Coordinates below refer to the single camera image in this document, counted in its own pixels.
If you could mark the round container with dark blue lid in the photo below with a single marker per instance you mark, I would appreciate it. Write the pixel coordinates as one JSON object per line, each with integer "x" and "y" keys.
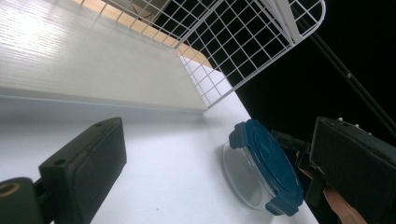
{"x": 267, "y": 161}

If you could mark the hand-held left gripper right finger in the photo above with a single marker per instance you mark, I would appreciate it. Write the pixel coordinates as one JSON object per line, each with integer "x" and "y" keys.
{"x": 358, "y": 168}

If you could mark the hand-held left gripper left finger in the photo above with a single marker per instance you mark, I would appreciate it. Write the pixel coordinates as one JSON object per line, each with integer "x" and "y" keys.
{"x": 87, "y": 168}

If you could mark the black metal stand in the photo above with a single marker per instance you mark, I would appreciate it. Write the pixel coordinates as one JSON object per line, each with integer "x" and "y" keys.
{"x": 348, "y": 76}

